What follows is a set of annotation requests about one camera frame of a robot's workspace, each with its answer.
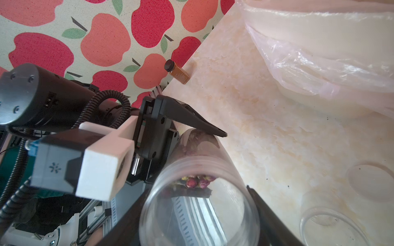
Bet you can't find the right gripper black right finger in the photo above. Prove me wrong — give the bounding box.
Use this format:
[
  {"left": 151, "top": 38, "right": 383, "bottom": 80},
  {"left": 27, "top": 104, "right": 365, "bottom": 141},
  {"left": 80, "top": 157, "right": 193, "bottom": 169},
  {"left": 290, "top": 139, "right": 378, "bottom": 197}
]
[{"left": 247, "top": 186, "right": 303, "bottom": 246}]

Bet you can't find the tall clear jar of rosebuds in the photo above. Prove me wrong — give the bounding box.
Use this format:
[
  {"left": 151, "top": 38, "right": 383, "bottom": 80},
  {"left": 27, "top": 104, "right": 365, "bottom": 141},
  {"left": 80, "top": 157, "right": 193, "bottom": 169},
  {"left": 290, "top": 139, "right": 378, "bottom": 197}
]
[{"left": 299, "top": 191, "right": 370, "bottom": 246}]

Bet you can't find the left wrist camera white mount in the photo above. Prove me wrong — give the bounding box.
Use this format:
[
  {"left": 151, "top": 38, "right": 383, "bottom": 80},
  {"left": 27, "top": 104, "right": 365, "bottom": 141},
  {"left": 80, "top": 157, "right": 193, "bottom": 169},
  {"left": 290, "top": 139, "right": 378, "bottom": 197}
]
[{"left": 29, "top": 116, "right": 138, "bottom": 202}]

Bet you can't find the brown jar black lid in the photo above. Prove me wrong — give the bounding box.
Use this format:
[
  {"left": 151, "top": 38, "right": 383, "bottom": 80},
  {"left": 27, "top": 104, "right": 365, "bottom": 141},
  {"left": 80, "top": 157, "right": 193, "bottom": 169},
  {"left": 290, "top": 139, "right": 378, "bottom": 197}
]
[{"left": 164, "top": 59, "right": 190, "bottom": 85}]

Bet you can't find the black corrugated cable conduit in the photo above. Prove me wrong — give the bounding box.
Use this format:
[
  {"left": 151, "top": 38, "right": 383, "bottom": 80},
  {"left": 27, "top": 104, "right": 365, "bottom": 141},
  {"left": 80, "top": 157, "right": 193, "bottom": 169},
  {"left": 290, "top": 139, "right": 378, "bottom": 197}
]
[{"left": 0, "top": 90, "right": 132, "bottom": 234}]

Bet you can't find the cream trash bin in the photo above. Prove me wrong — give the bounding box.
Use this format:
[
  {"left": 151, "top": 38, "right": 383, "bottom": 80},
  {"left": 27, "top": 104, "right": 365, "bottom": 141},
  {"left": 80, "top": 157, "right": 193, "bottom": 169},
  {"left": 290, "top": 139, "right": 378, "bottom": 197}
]
[{"left": 246, "top": 0, "right": 394, "bottom": 121}]

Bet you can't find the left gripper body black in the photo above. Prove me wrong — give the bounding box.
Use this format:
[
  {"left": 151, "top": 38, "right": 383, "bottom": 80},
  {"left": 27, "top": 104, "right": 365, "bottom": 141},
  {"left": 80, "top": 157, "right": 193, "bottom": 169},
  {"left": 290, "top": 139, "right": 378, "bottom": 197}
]
[{"left": 127, "top": 95, "right": 178, "bottom": 185}]

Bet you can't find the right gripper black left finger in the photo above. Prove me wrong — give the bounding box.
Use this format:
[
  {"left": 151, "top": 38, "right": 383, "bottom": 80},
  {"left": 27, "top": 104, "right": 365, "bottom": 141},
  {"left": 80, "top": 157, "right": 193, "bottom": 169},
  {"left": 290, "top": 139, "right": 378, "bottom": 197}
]
[{"left": 96, "top": 190, "right": 150, "bottom": 246}]

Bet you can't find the pink plastic bin liner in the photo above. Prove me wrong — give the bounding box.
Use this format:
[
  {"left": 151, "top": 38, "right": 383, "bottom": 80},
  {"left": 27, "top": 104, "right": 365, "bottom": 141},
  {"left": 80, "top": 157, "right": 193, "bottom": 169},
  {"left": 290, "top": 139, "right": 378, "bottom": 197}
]
[{"left": 236, "top": 0, "right": 394, "bottom": 119}]

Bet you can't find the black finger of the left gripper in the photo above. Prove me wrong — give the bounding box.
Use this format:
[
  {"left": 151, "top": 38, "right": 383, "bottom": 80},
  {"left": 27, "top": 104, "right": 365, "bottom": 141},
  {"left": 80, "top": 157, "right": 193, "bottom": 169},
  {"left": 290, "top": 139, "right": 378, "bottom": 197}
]
[{"left": 157, "top": 95, "right": 227, "bottom": 137}]

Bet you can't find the aluminium front rail frame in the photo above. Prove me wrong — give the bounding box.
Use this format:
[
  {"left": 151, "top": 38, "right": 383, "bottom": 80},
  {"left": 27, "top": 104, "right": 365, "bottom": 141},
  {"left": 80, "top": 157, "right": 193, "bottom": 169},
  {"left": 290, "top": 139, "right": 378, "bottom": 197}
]
[{"left": 70, "top": 196, "right": 145, "bottom": 246}]

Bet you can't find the clear jar lid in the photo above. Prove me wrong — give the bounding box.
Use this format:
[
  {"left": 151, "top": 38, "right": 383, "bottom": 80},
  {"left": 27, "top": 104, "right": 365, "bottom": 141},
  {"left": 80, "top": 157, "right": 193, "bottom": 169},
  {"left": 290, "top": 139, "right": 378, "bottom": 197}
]
[{"left": 347, "top": 163, "right": 394, "bottom": 203}]

